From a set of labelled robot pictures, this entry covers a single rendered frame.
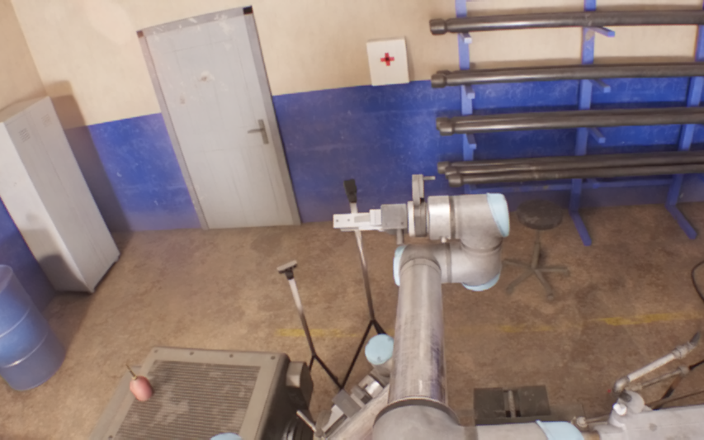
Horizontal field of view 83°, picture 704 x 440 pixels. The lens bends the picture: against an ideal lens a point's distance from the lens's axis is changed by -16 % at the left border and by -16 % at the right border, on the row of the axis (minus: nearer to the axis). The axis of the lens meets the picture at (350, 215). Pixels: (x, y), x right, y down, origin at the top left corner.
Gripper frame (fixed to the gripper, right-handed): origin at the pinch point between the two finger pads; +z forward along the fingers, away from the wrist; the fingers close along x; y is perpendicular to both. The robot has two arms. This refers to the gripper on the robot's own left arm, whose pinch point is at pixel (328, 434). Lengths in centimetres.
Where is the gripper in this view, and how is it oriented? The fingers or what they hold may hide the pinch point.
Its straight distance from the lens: 148.3
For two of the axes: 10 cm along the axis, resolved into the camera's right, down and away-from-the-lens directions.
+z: -7.1, 6.5, -2.8
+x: -6.7, -5.0, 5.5
